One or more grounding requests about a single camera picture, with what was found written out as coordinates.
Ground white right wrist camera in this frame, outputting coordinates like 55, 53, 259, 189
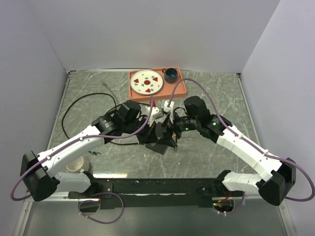
161, 100, 174, 114

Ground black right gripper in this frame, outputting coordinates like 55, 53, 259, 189
157, 110, 199, 148

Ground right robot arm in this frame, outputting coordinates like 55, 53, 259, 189
156, 96, 296, 206

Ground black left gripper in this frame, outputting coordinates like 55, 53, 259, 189
123, 114, 158, 145

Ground black ethernet cable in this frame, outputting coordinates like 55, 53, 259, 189
61, 92, 138, 156

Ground white watermelon pattern plate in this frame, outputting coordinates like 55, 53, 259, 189
130, 69, 164, 95

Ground salmon pink tray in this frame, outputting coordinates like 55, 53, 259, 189
128, 67, 187, 102

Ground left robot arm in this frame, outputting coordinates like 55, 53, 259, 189
19, 101, 159, 202

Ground white paper cup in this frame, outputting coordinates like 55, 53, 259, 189
66, 156, 90, 174

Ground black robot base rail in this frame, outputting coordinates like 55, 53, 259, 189
68, 178, 243, 209

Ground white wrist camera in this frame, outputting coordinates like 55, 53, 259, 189
148, 106, 163, 126
161, 100, 174, 114

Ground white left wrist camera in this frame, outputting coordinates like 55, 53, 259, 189
148, 106, 163, 126

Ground dark blue mug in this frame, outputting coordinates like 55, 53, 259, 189
162, 68, 178, 84

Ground black network switch box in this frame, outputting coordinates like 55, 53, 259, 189
145, 138, 177, 155

